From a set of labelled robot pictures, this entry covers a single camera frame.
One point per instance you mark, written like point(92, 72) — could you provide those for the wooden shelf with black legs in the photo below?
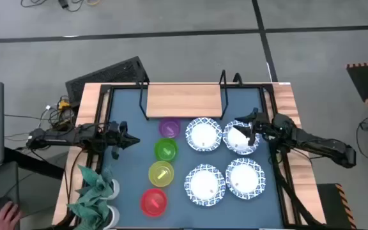
point(184, 100)

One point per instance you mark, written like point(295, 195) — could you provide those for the black metal table frame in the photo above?
point(268, 102)

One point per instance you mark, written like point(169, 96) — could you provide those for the purple plastic bowl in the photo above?
point(169, 127)

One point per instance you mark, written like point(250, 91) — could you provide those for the yellow plastic bowl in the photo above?
point(161, 174)

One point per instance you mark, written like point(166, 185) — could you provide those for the person's hand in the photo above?
point(3, 220)

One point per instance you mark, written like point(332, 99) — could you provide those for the red plastic bowl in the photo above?
point(154, 202)

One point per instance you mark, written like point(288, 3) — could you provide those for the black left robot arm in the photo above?
point(59, 137)

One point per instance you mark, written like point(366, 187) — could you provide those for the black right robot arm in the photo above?
point(315, 143)

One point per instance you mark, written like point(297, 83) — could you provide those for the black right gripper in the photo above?
point(264, 126)

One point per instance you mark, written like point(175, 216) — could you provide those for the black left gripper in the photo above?
point(115, 135)

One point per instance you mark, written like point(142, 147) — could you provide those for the blue-grey table mat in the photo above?
point(133, 191)

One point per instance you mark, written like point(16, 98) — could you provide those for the black mesh computer case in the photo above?
point(107, 76)

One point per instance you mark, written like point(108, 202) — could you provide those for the blue-patterned paper bowl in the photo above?
point(204, 185)
point(238, 143)
point(244, 179)
point(203, 134)

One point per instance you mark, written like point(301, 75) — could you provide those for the green plant in white pot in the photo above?
point(94, 182)
point(89, 212)

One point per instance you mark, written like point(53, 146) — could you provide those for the green plastic bowl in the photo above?
point(166, 150)

